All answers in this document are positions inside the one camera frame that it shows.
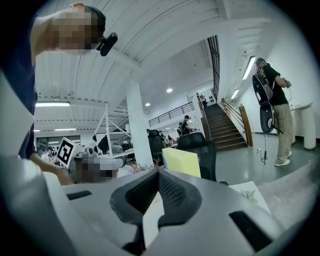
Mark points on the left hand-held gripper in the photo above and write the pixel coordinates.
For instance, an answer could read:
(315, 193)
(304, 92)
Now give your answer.
(65, 152)

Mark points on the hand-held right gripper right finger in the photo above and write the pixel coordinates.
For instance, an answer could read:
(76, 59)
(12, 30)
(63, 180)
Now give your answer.
(192, 202)

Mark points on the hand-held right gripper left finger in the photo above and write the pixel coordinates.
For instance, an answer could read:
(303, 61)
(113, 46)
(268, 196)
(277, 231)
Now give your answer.
(118, 202)

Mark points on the yellow folder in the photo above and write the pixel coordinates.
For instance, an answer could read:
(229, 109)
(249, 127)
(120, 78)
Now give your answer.
(180, 161)

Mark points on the person's left forearm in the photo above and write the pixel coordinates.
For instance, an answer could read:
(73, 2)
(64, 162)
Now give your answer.
(47, 168)

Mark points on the white metal shelf rack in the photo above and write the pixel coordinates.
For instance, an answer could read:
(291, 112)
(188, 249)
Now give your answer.
(107, 120)

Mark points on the orange artificial plant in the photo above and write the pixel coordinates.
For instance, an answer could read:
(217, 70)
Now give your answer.
(140, 167)

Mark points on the black mesh chair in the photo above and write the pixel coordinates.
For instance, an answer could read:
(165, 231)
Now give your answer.
(207, 155)

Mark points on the long ceiling light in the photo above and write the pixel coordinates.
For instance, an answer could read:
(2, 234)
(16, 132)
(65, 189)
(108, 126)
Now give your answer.
(52, 104)
(234, 94)
(248, 67)

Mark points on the small green succulent plant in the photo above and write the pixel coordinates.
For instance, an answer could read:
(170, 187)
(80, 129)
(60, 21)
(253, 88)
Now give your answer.
(248, 194)

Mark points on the wooden staircase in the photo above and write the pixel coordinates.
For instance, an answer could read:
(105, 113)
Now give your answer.
(225, 130)

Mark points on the black metal railing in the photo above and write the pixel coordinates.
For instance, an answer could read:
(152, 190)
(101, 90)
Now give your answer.
(214, 65)
(172, 113)

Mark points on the person's dark blue shirt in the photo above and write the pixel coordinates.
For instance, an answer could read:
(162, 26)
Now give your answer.
(15, 75)

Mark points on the black oval backpack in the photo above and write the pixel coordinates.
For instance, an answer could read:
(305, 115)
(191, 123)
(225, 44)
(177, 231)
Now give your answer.
(265, 112)

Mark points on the person's head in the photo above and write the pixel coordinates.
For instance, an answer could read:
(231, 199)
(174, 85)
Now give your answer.
(72, 30)

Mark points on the black head-mounted camera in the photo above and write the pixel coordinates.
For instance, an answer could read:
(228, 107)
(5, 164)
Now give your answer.
(107, 45)

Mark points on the white round pedestal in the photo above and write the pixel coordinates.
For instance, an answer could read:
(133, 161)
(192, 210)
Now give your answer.
(308, 125)

